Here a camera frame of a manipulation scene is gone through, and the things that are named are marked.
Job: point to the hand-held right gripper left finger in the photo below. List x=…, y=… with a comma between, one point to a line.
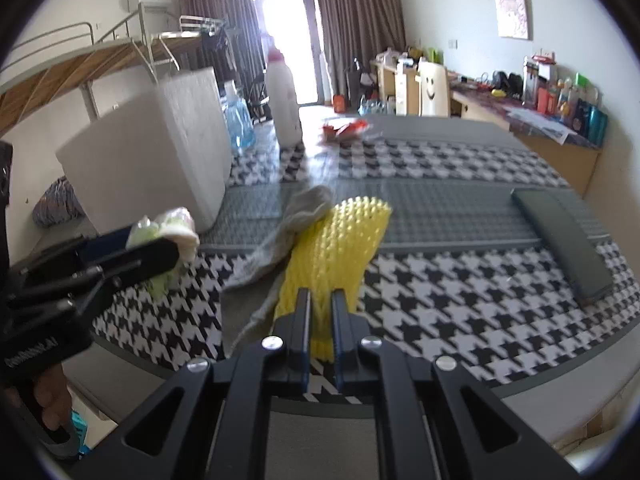
x=304, y=325

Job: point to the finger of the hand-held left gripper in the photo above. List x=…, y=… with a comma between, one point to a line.
x=102, y=247
x=145, y=262

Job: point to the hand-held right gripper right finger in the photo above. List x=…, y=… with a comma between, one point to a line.
x=339, y=330

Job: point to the green and white packet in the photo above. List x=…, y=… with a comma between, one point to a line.
x=170, y=225

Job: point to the yellow foam net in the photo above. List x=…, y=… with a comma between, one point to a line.
x=330, y=260

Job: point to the white foam box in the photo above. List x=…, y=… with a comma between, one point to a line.
x=150, y=160

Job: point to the grey sock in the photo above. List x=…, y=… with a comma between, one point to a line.
x=305, y=210

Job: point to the person's left hand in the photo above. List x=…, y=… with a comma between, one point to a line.
x=52, y=395

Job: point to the blue plaid quilt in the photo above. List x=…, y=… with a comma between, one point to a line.
x=55, y=205

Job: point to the blue water jug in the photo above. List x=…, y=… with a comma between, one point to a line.
x=240, y=125

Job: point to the grey metal bunk bed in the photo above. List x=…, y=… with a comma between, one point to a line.
x=200, y=25
x=75, y=65

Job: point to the red snack packet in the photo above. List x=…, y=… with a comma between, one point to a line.
x=345, y=130

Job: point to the white spray bottle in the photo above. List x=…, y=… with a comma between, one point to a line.
x=282, y=95

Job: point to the orange paper bag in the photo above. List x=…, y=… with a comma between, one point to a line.
x=340, y=104

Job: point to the dark hanging clothes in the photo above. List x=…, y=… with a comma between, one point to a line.
x=217, y=45

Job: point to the dark green case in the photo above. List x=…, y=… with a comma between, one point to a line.
x=560, y=240

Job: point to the light wooden desk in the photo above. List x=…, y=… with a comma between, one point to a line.
x=395, y=90
x=560, y=160

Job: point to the white air conditioner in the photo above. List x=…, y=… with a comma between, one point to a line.
x=147, y=0

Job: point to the wooden chair with smiley face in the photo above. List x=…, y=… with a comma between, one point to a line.
x=432, y=90

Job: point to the glass balcony door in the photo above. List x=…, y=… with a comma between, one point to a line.
x=290, y=20

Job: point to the printed paper sheets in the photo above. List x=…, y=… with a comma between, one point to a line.
x=542, y=122

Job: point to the black headphones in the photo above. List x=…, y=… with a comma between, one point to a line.
x=507, y=82

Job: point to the row of toiletry bottles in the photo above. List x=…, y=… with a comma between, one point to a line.
x=570, y=100

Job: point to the cartoon wall picture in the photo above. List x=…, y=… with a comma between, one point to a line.
x=512, y=15

